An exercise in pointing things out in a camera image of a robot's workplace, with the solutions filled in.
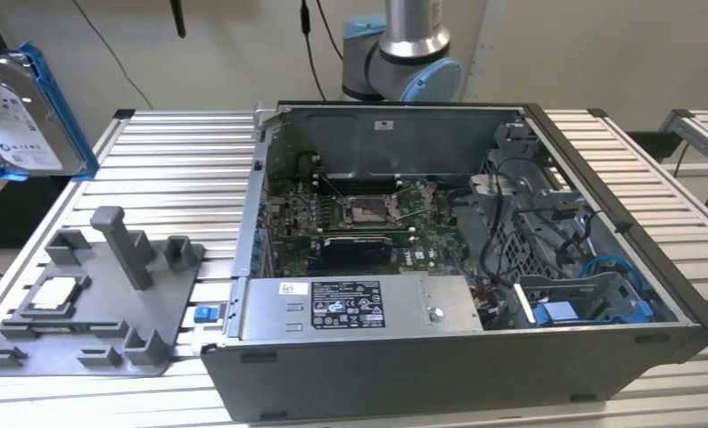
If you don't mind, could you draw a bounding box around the black disk wire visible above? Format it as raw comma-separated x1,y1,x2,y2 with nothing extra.
481,163,605,286

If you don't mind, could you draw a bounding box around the neighbouring metal slat table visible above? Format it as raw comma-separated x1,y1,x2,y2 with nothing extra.
658,108,708,180

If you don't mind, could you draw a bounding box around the black cable with ferrite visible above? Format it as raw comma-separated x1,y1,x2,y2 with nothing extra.
298,0,329,102

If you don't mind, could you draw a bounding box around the black expansion slot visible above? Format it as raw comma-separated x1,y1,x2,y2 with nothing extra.
321,226,409,236

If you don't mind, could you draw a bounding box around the metal locking lever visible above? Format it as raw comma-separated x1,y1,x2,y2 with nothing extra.
318,173,348,198

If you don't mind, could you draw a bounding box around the green motherboard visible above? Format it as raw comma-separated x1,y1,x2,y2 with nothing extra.
266,177,486,278

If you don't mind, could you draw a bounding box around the thick black camera cable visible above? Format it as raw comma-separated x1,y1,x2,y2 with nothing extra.
170,0,188,39

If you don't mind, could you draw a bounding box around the black RAM slot row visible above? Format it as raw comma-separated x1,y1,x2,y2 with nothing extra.
314,172,405,187

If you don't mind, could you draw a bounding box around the silver power supply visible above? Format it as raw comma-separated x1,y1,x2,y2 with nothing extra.
233,275,486,343

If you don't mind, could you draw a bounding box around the thin black hanging cable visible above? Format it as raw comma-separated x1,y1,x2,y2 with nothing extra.
70,0,154,111

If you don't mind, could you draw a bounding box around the metal socket cover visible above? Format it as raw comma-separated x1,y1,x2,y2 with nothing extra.
388,180,437,218

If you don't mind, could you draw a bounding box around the hard disk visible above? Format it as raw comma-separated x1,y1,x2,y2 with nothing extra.
0,40,101,182

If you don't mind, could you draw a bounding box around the open grey PC case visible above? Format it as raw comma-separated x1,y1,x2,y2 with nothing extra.
200,100,708,423

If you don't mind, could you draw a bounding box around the black graphics card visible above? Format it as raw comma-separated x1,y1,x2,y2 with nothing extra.
318,235,394,270

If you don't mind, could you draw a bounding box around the small black box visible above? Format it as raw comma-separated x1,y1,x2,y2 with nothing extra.
625,130,682,164

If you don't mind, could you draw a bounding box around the grey disk bay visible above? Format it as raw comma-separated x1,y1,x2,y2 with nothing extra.
505,270,653,330

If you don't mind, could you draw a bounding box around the large black background object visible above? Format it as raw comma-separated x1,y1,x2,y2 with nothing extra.
0,176,70,249

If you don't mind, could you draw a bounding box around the grey parts rack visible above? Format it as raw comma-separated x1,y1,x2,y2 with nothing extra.
0,205,208,379

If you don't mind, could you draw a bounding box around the grey metal drive cage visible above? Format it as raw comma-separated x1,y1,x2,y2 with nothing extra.
452,122,596,278

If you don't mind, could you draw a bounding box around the silver CPU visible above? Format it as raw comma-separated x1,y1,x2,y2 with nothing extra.
29,276,85,308

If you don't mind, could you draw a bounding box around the blue disk wire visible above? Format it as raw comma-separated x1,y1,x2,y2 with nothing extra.
582,252,636,287

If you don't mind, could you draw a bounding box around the black power supply label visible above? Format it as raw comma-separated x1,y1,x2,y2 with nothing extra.
309,280,384,330

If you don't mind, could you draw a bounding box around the CPU socket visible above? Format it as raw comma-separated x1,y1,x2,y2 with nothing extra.
341,194,400,225

